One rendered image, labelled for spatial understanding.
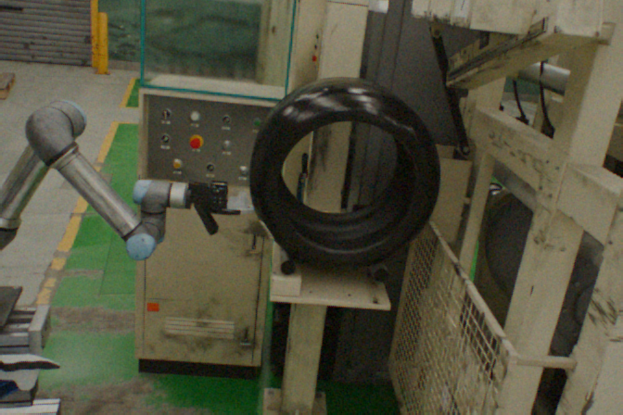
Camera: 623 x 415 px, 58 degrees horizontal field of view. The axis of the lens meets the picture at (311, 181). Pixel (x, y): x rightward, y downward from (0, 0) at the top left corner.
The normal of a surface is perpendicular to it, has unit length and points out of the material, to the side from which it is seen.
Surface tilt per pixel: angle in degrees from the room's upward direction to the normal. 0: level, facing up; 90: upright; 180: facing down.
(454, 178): 90
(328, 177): 90
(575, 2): 72
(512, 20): 90
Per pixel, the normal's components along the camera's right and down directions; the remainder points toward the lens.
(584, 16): 0.07, 0.01
